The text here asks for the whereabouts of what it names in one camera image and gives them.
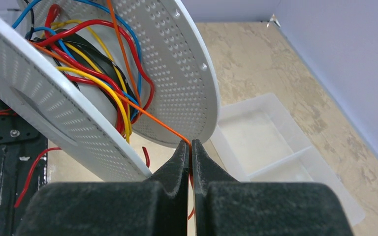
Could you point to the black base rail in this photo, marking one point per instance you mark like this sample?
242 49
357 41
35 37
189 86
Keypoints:
20 144

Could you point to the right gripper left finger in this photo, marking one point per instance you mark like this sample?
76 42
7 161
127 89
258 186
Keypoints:
157 206

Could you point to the grey plastic cable spool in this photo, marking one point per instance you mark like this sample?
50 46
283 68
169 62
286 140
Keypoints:
184 97

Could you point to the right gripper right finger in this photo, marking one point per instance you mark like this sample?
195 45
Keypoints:
227 207

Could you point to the translucent plastic divided tray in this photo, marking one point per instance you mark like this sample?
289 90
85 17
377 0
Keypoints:
258 140

